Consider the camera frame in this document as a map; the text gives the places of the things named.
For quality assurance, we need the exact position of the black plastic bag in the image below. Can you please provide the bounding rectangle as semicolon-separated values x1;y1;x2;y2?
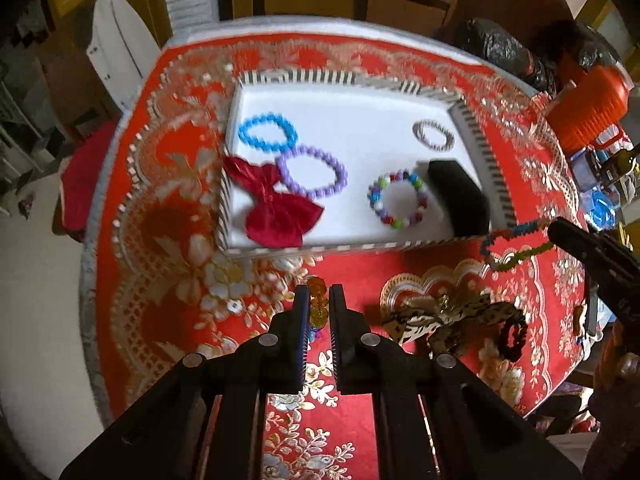
452;17;559;94
535;20;627;69

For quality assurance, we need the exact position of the blue plastic item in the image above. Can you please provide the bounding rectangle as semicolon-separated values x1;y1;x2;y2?
585;187;625;231

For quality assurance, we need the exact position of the purple bead bracelet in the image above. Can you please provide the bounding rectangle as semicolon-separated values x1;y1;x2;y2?
276;144;349;201

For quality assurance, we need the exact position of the red floral tablecloth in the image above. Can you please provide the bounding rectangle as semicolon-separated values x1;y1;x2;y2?
84;35;594;480

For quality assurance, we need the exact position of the red fabric bow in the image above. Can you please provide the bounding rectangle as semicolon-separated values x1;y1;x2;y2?
222;155;325;249

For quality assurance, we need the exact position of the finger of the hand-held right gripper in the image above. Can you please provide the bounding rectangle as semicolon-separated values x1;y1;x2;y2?
547;217;640;311

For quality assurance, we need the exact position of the blue bead bracelet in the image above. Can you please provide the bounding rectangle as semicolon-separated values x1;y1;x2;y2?
237;113;300;154

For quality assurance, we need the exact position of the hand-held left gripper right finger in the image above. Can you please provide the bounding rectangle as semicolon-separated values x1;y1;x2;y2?
329;284;583;480

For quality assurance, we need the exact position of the person's right forearm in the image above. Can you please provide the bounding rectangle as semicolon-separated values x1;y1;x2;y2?
580;322;640;480

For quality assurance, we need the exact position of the orange plastic basket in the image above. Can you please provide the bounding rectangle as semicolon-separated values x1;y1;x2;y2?
544;65;631;154

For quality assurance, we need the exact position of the teal and green bead strand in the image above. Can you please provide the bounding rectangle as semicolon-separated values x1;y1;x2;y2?
479;217;556;274

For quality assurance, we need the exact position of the amber and heart bead bracelet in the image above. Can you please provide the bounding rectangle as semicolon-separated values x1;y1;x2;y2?
305;275;331;344

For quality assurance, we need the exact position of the leopard print bow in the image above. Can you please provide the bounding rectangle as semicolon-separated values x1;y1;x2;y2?
382;292;527;347

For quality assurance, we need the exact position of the white ironing board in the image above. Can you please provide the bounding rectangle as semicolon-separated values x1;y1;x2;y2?
85;0;164;114

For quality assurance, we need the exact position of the multicolour bead bracelet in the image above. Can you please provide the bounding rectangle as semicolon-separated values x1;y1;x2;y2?
368;170;430;230

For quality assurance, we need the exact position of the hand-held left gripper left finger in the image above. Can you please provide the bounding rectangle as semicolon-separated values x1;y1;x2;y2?
59;284;312;480

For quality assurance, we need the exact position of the black scrunchie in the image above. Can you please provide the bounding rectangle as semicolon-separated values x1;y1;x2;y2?
494;317;529;362

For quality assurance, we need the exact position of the red cloth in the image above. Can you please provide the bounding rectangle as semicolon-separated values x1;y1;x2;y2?
59;122;119;242

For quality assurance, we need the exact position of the silver spiral hair tie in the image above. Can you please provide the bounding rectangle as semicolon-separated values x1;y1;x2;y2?
412;119;456;152

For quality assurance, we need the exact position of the black white striped box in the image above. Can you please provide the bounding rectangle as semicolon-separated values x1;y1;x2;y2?
216;67;516;260

